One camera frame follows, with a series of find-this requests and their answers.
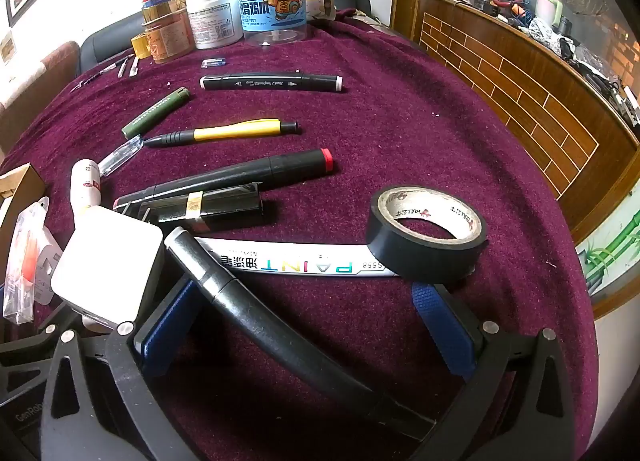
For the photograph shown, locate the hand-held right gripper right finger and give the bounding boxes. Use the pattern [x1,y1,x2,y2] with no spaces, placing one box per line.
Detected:
[411,282,576,461]

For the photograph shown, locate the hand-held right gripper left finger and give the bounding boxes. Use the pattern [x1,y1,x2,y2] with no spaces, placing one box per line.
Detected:
[40,276,206,461]

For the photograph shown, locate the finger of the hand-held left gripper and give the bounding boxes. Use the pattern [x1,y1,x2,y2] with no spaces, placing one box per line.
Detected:
[0,313,83,367]

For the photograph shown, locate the white charger with prongs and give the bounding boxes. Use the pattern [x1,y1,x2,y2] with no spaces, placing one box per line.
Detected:
[50,206,166,332]

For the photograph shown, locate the orange screwdriver plastic packet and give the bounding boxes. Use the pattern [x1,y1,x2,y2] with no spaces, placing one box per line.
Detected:
[2,197,64,326]

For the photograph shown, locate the black electrical tape roll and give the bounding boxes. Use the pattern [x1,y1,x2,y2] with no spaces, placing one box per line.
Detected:
[366,185,489,284]

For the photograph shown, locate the long black marker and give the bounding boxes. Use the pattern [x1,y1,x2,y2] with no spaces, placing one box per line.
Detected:
[164,227,437,442]

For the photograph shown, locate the black lipstick gold band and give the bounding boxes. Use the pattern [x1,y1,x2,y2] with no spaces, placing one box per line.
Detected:
[139,183,264,234]

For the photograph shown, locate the white paint marker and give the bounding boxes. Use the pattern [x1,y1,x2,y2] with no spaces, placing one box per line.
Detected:
[194,237,401,278]

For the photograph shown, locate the small white bottle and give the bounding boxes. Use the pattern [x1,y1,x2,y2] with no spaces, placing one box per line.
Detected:
[70,159,104,216]

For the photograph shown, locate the cardboard box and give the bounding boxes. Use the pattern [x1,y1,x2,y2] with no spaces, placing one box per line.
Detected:
[0,163,49,287]

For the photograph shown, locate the clear test pen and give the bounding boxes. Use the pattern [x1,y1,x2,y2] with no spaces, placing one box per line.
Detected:
[97,136,146,176]

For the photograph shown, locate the black marker red cap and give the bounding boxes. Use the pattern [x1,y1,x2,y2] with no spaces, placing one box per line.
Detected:
[114,148,334,214]

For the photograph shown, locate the yellow black pen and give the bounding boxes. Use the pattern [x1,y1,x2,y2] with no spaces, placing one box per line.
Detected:
[144,119,301,148]

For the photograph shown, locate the green tube pen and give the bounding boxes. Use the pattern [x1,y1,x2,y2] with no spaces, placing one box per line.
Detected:
[121,87,191,138]

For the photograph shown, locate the black marker white ends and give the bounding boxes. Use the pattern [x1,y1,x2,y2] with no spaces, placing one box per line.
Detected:
[199,72,345,93]

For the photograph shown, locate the bamboo print panel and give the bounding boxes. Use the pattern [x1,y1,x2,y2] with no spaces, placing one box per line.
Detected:
[575,211,640,297]

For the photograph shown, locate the maroon tablecloth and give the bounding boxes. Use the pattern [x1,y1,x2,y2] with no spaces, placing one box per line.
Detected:
[0,16,601,461]

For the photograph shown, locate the wooden brick pattern counter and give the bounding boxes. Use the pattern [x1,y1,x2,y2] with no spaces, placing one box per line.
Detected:
[390,0,640,247]

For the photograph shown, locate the thin black pen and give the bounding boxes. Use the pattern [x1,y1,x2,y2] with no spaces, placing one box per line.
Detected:
[72,55,135,92]

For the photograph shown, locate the brown armchair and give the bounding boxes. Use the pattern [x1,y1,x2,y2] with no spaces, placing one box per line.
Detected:
[0,41,81,152]

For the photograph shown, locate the yellow tape roll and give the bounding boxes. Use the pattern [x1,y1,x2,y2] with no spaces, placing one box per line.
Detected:
[131,32,153,60]

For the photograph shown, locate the brown jar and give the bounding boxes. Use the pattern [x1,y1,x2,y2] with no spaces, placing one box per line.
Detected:
[142,6,197,64]

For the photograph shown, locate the white jar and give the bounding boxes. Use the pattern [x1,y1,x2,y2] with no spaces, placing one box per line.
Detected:
[186,0,244,50]

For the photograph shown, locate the clutter pile on counter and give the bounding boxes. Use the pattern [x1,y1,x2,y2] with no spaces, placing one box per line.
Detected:
[470,0,640,126]

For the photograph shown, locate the white green tumbler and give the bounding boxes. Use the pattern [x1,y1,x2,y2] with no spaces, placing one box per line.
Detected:
[537,0,566,26]

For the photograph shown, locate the cardboard tube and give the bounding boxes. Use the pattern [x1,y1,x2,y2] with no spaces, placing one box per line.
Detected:
[306,0,337,22]

